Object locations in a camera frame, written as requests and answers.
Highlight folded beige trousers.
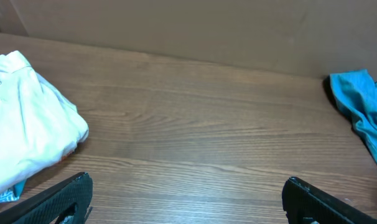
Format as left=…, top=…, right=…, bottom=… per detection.
left=0, top=50, right=89, bottom=194

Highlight light blue denim jeans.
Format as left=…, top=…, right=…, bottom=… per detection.
left=329, top=70, right=377, bottom=164

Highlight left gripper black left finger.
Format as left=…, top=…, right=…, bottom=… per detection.
left=0, top=172, right=93, bottom=224

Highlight light blue patterned folded cloth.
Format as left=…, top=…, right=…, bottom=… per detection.
left=0, top=180, right=26, bottom=203

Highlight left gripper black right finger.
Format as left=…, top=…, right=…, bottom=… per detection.
left=282, top=177, right=377, bottom=224

